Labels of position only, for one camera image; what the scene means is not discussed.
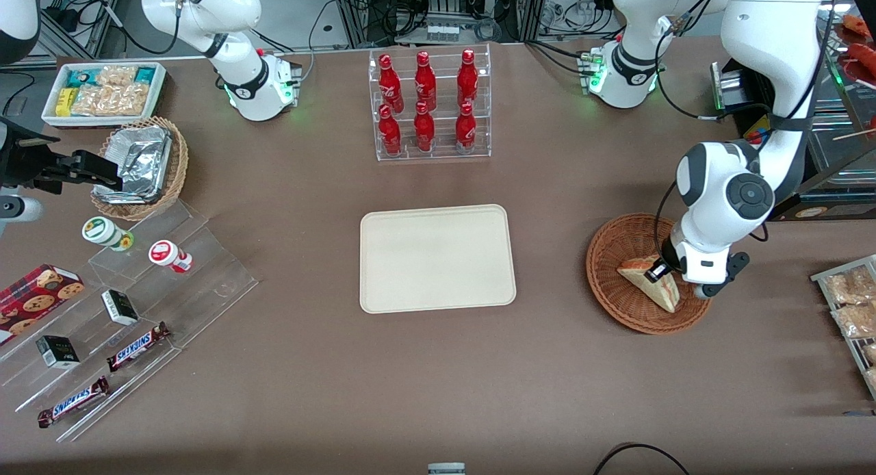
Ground triangle sandwich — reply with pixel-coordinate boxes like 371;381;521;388
617;256;681;314

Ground round brown wicker basket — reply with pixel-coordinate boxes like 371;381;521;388
585;214;714;335

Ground oval tan wicker basket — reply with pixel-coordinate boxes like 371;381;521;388
90;116;190;222

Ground metal tray with snacks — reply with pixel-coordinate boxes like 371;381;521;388
810;255;876;402

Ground beige plastic tray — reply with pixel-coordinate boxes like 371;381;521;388
359;203;517;315

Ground silver foil container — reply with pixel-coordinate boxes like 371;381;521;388
92;125;173;205

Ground white rectangular snack bin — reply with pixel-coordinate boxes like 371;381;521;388
41;62;167;128

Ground green lid yogurt cup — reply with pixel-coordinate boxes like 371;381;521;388
82;216;135;252

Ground clear rice cracker bag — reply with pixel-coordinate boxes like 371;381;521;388
70;84;150;117
98;66;138;88

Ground red cookie box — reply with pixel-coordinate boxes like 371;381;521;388
0;264;86;331

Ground red lid yogurt cup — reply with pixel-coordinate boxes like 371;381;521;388
149;240;194;274

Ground small black box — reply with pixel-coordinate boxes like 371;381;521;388
36;335;81;370
101;290;140;326

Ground clear fried snack bag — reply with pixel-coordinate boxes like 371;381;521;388
832;303;876;339
825;266;876;305

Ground clear acrylic stepped stand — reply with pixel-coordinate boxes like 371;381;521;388
0;199;259;443

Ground black food warmer appliance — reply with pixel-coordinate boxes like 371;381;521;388
710;0;876;222

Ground brown Snickers bar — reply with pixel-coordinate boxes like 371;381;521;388
38;376;111;429
107;322;172;373

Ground red cola bottle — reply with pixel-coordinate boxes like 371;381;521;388
414;51;437;112
455;102;477;153
413;101;436;153
378;104;403;157
378;53;404;113
457;49;479;107

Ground clear acrylic bottle rack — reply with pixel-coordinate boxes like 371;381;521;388
368;44;492;162

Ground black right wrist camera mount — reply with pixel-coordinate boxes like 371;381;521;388
0;118;69;188

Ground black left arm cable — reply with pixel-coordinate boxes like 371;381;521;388
653;0;840;258

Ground black cable loop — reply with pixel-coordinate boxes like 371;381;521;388
593;443;691;475

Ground silver aluminium frame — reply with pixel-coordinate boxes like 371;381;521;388
327;0;548;48

